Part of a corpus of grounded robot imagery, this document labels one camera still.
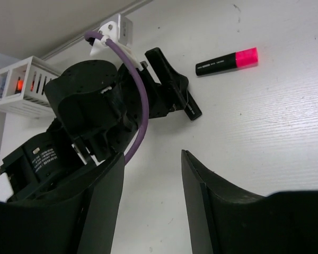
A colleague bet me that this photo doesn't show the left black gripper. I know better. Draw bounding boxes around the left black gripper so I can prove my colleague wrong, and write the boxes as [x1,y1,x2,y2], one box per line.
[45,47,189,161]

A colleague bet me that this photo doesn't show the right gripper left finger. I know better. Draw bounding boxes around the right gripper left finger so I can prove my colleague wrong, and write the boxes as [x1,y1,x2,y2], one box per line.
[0,153,125,253]

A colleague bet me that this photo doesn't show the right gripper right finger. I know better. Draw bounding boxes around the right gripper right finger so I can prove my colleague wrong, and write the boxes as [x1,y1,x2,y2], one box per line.
[181,150,318,253]

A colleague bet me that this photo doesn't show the pink highlighter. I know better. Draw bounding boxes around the pink highlighter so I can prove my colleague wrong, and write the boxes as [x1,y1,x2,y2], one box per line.
[195,47,259,77]

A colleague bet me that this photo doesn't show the orange highlighter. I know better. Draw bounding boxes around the orange highlighter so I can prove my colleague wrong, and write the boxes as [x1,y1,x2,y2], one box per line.
[15,77,34,93]

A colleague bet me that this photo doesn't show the purple highlighter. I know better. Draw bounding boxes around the purple highlighter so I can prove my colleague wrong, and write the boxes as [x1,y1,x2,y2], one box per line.
[184,91,202,121]

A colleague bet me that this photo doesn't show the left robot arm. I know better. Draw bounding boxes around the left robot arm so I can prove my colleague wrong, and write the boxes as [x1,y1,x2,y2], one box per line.
[0,48,189,202]

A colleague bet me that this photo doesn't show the white two-compartment organizer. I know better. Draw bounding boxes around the white two-compartment organizer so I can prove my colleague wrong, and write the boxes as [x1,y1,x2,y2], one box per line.
[0,56,61,118]

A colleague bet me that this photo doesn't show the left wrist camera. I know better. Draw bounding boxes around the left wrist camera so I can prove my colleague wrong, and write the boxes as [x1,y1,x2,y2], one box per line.
[98,13,141,68]

